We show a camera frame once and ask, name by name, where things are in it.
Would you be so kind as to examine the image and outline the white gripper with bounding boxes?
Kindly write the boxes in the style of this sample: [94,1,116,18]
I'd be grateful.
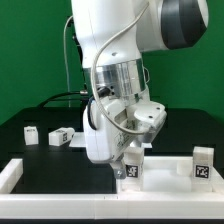
[83,94,166,179]

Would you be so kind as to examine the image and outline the white tag base sheet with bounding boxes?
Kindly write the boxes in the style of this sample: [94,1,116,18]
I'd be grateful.
[69,132,152,148]

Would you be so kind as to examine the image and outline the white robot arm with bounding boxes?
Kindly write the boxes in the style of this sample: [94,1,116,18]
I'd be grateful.
[71,0,209,179]

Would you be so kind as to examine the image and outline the grey camera cable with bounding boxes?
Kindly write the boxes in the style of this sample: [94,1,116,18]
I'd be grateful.
[63,15,75,109]

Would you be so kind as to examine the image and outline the white U-shaped obstacle fence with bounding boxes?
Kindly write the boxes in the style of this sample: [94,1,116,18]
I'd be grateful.
[0,159,224,219]

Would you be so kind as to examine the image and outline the black base cable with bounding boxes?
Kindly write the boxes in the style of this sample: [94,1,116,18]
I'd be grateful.
[37,89,90,108]

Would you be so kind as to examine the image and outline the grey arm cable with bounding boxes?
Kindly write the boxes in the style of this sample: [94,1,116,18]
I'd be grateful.
[91,0,151,136]

